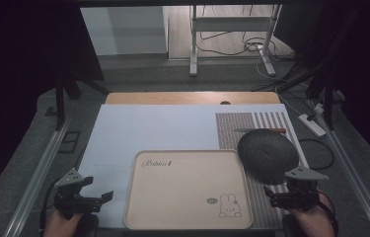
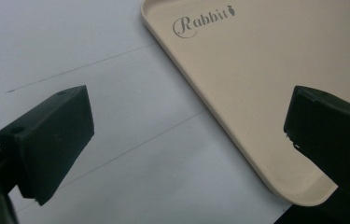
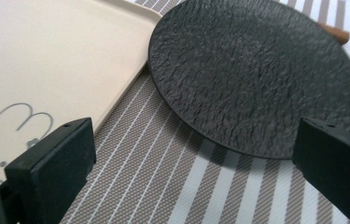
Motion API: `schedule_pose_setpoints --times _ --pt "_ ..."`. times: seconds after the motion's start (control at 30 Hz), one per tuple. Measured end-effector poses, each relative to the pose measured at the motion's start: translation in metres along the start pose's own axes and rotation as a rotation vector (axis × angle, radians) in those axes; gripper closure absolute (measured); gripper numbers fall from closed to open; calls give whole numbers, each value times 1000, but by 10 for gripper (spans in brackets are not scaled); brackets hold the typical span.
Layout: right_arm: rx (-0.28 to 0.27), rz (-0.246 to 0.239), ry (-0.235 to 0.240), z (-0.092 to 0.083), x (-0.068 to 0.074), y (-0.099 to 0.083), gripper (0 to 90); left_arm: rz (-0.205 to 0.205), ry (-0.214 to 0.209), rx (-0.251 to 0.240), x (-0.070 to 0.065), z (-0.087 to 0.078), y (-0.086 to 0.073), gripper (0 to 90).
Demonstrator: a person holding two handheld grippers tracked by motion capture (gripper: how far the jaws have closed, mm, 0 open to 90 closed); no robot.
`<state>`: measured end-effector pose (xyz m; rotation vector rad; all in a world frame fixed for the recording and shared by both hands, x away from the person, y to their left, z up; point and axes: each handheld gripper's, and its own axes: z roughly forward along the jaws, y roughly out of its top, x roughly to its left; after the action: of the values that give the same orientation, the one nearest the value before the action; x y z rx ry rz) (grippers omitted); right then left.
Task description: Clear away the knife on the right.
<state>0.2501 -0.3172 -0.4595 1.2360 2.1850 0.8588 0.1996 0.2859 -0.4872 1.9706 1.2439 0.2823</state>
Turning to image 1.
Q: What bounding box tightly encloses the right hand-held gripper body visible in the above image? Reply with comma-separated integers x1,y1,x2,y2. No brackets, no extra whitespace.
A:
269,165,331,237

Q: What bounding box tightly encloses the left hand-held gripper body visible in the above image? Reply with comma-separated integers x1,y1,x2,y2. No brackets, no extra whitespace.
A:
53,167,104,237

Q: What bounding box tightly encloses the dark round textured plate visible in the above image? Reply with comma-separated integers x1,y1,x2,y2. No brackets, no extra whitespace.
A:
237,127,300,187

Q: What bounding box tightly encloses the person's left hand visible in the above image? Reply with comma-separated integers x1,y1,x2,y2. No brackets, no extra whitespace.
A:
42,208,84,237

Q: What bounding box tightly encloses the person's right hand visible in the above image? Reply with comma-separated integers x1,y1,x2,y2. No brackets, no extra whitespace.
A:
289,196,335,237

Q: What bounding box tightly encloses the grey striped placemat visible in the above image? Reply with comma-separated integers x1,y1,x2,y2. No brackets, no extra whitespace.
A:
214,112,309,230

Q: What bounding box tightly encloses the white power strip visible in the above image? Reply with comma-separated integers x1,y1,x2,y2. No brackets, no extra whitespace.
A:
297,113,328,138

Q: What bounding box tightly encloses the beige tray with rabbit print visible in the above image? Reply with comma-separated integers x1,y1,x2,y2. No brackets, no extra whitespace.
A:
123,149,255,231

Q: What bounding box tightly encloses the white board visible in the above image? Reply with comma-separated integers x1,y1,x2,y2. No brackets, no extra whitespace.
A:
77,103,310,230

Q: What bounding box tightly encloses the black metal stand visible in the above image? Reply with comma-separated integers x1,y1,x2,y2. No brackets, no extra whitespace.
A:
305,63,346,130
54,68,110,131

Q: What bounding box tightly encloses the left hand-held gripper cable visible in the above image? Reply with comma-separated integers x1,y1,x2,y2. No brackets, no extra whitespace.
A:
38,179,62,233

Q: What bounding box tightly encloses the hand-held gripper cable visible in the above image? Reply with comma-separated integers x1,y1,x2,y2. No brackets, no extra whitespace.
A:
316,189,340,236
38,179,62,233

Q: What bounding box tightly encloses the right hand-held gripper cable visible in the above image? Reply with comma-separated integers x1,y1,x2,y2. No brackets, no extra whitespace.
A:
316,189,340,236

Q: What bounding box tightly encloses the aluminium rail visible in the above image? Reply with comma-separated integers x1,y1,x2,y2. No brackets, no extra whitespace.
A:
3,118,72,237
317,112,370,237

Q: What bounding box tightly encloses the black looped cable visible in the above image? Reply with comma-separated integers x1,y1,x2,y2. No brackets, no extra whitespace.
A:
298,137,335,171

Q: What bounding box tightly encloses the knife with wooden handle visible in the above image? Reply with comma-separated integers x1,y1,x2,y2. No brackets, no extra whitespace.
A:
234,127,287,134

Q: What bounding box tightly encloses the white cable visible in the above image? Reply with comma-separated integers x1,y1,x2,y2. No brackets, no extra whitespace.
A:
255,42,307,117

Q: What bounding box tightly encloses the tangle of black cables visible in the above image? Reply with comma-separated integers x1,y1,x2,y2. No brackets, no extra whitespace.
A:
194,29,297,63

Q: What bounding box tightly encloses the white metal desk frame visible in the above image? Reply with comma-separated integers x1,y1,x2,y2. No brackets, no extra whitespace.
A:
188,4,284,78

